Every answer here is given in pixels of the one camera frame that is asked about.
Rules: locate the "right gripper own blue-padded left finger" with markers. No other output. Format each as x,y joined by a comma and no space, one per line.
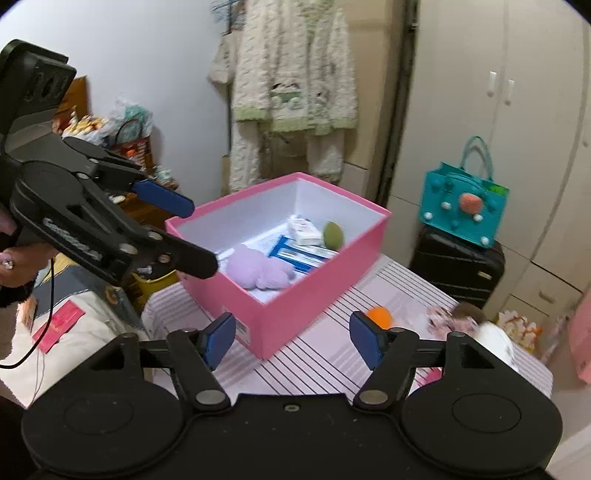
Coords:
194,355

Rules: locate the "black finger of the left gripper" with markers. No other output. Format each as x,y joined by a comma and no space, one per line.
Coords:
186,257

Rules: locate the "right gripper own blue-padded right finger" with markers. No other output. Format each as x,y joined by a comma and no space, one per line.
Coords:
393,356

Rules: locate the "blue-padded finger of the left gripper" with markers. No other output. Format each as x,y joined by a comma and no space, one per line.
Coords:
155,194

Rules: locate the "orange sponge ball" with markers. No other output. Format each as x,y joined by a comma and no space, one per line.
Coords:
381,316

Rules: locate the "pink floral fabric scrunchie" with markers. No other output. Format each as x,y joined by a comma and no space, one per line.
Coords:
445,318

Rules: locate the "purple plush toy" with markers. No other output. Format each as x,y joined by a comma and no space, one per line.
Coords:
251,269

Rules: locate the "person's left hand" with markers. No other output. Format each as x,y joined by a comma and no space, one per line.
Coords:
20,264

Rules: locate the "brown patterned handbag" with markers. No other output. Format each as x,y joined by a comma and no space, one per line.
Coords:
130,143

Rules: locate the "pink storage box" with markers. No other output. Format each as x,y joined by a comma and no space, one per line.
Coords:
256,217

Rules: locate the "flower bouquet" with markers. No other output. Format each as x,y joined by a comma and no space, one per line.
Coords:
89,128

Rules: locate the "white plush toy with glasses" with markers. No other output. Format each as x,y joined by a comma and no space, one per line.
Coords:
488,334

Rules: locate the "pink booklet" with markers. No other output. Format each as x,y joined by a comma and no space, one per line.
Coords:
62,320

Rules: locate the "black suitcase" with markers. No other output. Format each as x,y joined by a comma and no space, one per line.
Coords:
464,271

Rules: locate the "wooden nightstand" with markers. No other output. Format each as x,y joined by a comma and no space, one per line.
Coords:
115,174

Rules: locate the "blue wipes packet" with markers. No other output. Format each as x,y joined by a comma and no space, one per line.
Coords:
302,258

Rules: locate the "white tissue packet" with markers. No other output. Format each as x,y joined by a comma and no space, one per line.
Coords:
303,232

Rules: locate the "green egg sponge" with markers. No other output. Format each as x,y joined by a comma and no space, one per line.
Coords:
334,237

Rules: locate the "teal tote bag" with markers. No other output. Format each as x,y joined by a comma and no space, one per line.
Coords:
461,204

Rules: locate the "cream knitted cardigan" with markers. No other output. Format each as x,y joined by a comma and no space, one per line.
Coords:
291,76

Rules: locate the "pink paper bag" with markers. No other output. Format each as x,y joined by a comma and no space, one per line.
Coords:
579,342

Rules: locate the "beige wardrobe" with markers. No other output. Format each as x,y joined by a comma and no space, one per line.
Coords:
515,73

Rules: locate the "black camera mount box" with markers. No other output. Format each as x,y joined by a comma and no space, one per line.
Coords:
34,81

